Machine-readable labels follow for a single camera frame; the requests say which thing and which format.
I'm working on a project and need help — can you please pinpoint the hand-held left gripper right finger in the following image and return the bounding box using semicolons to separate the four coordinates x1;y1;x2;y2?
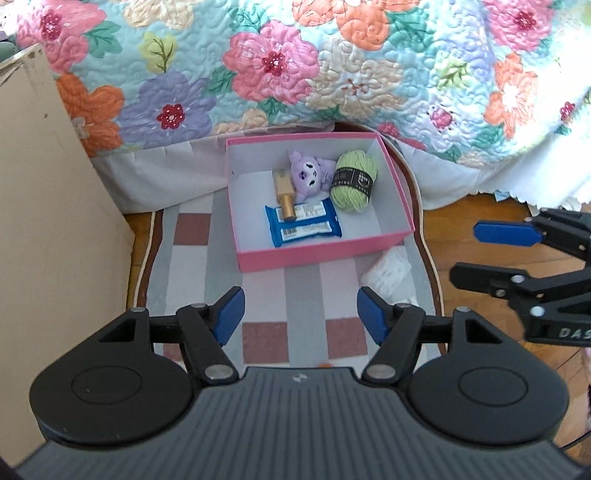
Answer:
357;285;504;384

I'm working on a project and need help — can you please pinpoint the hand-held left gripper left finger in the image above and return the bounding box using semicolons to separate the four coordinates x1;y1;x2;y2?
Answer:
99;285;245;384

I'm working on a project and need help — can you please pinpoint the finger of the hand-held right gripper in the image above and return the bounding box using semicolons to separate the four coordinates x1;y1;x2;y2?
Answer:
475;210;591;264
450;262;591;305

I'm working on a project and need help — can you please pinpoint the clear box of floss picks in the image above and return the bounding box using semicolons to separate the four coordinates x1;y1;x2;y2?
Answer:
360;247;413;296

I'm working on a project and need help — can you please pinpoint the pink cardboard box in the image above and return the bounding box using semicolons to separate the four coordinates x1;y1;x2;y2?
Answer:
225;131;415;273

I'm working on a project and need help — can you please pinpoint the blue wet wipes packet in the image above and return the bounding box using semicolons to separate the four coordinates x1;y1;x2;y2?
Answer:
264;198;343;249

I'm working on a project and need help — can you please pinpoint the beige bottle with gold cap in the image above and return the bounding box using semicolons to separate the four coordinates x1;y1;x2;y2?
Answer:
271;168;298;222

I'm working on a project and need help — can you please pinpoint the purple plush toy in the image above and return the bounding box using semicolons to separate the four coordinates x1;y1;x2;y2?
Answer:
288;150;337;204

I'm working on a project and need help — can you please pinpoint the checkered grey and brown rug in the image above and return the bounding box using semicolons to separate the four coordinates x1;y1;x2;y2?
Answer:
137;121;446;370

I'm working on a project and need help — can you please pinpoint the green yarn ball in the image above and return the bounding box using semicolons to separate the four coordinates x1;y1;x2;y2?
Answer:
329;150;378;213

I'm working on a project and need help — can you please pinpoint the white bed skirt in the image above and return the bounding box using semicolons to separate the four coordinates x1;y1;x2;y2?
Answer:
90;134;591;215

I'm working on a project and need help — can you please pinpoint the floral quilt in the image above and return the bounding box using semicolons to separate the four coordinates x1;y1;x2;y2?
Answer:
0;0;591;160

